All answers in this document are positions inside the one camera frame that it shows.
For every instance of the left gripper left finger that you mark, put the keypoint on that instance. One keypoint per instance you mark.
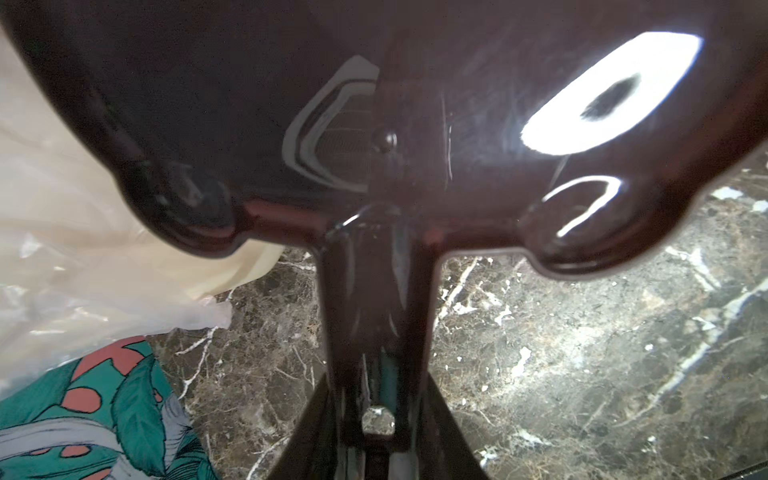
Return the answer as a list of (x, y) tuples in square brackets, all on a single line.
[(311, 450)]

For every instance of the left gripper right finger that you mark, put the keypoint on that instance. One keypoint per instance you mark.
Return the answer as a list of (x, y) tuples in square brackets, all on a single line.
[(443, 452)]

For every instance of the cream trash bin with liner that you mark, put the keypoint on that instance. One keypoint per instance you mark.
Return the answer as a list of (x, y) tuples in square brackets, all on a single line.
[(78, 269)]

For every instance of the dark brown dustpan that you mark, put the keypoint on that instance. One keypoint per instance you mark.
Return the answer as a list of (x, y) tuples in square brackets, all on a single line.
[(386, 136)]

